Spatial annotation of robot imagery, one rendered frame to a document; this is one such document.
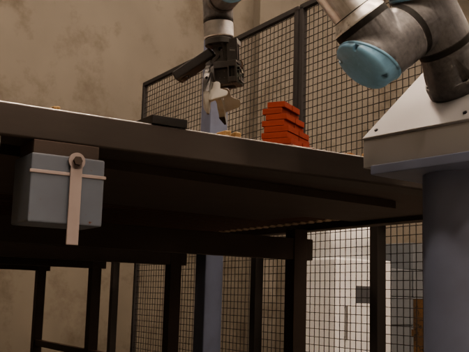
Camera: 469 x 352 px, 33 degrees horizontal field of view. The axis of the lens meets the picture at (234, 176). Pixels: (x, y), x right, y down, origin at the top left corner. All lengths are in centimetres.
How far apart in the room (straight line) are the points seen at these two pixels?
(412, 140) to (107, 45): 619
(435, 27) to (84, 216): 75
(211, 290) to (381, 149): 226
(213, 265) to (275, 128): 120
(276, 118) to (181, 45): 536
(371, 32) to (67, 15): 613
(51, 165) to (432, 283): 76
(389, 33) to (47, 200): 70
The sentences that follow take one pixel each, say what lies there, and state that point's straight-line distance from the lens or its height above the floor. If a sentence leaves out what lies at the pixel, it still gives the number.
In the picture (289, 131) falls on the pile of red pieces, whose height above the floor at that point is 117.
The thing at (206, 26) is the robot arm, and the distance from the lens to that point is 198.
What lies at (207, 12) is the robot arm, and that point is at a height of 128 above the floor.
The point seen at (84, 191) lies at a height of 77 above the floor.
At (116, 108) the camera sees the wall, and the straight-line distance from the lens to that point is 755.
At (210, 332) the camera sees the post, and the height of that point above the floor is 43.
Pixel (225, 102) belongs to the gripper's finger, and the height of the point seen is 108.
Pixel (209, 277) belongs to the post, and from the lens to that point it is 380.
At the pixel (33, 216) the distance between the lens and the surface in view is 138.
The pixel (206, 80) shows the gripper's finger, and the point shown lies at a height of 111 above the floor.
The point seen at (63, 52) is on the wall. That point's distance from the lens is 740.
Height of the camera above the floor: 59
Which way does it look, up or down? 9 degrees up
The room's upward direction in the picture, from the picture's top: 2 degrees clockwise
